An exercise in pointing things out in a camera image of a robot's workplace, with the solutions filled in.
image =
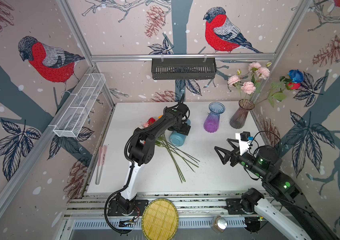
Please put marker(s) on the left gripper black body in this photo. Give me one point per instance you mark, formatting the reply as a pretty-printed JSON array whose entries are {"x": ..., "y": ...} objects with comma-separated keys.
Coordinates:
[{"x": 181, "y": 128}]

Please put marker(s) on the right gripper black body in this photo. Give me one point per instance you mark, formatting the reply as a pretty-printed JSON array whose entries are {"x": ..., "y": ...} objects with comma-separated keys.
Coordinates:
[{"x": 236, "y": 155}]

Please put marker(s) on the teal ceramic vase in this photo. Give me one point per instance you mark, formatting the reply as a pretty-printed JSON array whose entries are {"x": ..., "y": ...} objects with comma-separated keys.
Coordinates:
[{"x": 178, "y": 139}]

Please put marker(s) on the pink grey glass vase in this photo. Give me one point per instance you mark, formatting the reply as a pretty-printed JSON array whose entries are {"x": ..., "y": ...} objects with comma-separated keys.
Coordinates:
[{"x": 238, "y": 120}]

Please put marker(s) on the pink carnation bunch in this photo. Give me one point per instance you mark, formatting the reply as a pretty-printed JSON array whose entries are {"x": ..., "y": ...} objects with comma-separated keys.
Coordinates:
[
  {"x": 244, "y": 88},
  {"x": 259, "y": 73}
]

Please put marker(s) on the red artificial rose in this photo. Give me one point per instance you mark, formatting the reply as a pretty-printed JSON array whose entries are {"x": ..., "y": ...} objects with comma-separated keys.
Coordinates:
[{"x": 276, "y": 92}]

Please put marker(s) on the blue artificial rose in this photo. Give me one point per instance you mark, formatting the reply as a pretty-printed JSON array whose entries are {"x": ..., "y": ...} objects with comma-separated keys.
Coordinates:
[{"x": 296, "y": 76}]

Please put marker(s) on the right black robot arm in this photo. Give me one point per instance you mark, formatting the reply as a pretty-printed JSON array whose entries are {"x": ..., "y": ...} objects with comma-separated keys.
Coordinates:
[{"x": 265, "y": 165}]

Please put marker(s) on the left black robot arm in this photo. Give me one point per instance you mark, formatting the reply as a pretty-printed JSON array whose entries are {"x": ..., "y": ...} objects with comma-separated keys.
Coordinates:
[{"x": 140, "y": 149}]

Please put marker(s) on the blue purple glass vase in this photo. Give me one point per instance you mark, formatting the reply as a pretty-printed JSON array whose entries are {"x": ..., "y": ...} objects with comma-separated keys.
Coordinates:
[{"x": 211, "y": 123}]

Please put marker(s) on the dark red carnation stem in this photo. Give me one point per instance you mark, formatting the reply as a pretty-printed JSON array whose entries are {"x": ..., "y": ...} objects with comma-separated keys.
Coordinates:
[{"x": 176, "y": 153}]

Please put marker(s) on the black hanging basket shelf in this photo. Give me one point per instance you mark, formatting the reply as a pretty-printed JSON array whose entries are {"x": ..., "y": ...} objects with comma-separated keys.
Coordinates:
[{"x": 184, "y": 69}]

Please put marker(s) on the pink silicone tongs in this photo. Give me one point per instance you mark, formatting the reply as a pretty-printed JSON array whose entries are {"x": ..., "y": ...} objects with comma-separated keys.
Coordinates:
[{"x": 100, "y": 163}]

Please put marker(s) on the yellow woven bamboo tray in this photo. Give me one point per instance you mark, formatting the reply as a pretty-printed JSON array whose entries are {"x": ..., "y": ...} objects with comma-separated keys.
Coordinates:
[{"x": 160, "y": 220}]

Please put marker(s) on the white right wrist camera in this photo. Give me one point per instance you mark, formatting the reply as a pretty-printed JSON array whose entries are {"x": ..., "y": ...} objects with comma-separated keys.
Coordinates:
[{"x": 244, "y": 140}]

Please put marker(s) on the white wire mesh basket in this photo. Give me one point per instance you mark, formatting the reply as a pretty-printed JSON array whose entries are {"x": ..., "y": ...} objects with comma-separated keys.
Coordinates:
[{"x": 77, "y": 112}]

